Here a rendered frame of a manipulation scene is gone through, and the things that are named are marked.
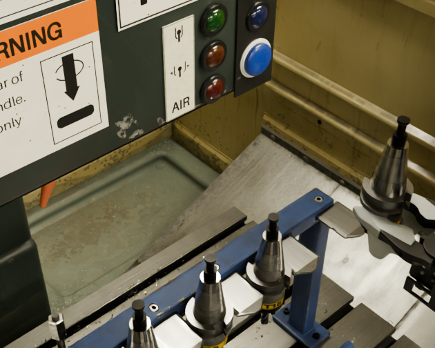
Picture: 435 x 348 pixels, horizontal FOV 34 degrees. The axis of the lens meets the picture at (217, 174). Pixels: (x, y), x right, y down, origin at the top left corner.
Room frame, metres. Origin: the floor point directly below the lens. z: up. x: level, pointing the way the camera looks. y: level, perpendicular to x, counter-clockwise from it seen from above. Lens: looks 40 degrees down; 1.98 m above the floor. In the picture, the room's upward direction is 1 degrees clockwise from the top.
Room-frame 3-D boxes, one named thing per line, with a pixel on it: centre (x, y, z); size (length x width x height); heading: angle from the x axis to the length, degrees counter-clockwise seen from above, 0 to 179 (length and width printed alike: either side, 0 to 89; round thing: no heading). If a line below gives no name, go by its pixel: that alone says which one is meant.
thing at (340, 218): (0.79, -0.20, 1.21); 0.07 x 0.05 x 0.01; 42
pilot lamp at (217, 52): (0.50, 0.00, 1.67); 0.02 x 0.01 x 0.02; 132
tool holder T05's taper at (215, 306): (0.60, 0.01, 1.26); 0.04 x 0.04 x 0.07
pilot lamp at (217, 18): (0.50, 0.00, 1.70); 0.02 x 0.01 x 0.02; 132
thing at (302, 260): (0.71, -0.11, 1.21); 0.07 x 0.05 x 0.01; 42
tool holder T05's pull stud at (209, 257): (0.60, 0.01, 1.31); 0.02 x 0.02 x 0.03
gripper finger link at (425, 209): (0.68, -0.25, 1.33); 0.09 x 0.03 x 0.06; 29
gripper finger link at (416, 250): (0.61, -0.24, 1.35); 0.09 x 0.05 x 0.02; 56
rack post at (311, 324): (0.83, -0.16, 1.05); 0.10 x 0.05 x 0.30; 42
